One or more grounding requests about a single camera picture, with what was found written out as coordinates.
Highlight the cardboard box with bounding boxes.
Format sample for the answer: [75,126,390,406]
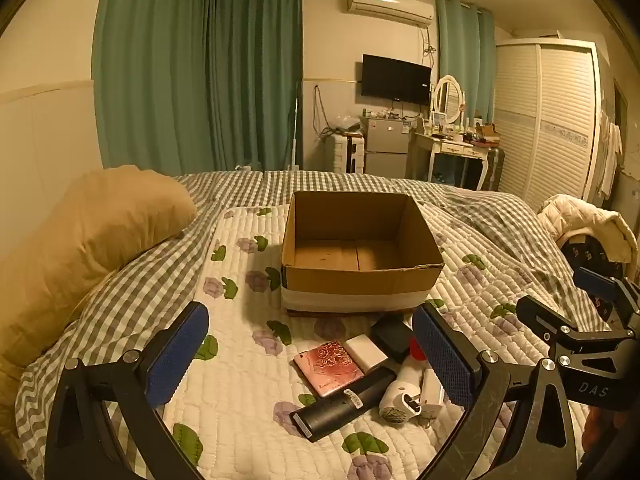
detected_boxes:
[280,190,446,317]

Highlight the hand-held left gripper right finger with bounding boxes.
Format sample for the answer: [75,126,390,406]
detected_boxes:
[412,302,581,480]

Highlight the dark suitcase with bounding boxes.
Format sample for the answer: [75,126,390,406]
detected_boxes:
[462,145,505,192]

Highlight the white vanity table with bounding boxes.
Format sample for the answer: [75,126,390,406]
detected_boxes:
[409,130,493,192]

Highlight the black wall television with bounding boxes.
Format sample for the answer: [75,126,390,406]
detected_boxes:
[361,54,432,107]

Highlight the white louvered wardrobe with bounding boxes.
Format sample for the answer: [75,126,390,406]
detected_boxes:
[492,37,613,211]

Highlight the oval vanity mirror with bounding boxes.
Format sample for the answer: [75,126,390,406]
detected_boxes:
[432,75,463,123]

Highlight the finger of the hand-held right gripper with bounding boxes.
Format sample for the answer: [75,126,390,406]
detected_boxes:
[574,266,640,332]
[516,296,582,344]

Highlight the wide green curtain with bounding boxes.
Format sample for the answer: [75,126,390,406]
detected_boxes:
[92,0,213,176]

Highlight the clutter of cosmetics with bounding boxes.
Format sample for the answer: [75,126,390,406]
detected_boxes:
[415,110,501,147]

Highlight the grey mini fridge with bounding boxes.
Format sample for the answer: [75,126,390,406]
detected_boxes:
[365,116,412,179]

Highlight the white power bank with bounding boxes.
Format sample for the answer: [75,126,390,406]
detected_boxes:
[344,334,390,373]

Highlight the white suitcase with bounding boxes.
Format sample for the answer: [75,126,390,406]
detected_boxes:
[326,132,367,174]

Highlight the tan pillow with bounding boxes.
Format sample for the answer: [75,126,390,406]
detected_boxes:
[0,165,198,376]

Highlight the white pole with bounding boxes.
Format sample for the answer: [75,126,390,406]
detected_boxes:
[291,84,302,172]

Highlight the hanging white towels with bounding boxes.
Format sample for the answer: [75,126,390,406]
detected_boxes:
[595,107,623,198]

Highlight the white floral quilt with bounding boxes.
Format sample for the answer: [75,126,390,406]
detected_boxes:
[160,205,591,480]

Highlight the white handheld device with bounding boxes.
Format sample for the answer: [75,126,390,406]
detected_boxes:
[378,357,426,423]

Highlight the black electric shaver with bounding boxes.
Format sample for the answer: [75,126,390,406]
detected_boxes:
[290,366,400,443]

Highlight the small black box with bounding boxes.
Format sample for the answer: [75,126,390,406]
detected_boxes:
[370,314,416,363]

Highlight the white charger plug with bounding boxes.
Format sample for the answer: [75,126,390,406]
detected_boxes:
[417,367,446,423]

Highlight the pink floral phone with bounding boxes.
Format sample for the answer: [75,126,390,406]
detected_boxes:
[293,340,365,398]

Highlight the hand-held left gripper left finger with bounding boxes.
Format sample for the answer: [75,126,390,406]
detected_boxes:
[45,301,211,480]

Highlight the white puffer jacket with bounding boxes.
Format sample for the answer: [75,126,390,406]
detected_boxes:
[537,194,638,263]

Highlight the hanging cable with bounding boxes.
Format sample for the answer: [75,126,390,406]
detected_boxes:
[312,84,341,136]

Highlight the dark printed cloth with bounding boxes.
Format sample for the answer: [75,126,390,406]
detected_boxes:
[560,232,626,311]

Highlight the white air conditioner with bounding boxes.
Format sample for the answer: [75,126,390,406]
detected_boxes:
[344,0,435,28]

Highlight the narrow green curtain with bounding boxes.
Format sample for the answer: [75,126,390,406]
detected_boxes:
[435,0,496,126]

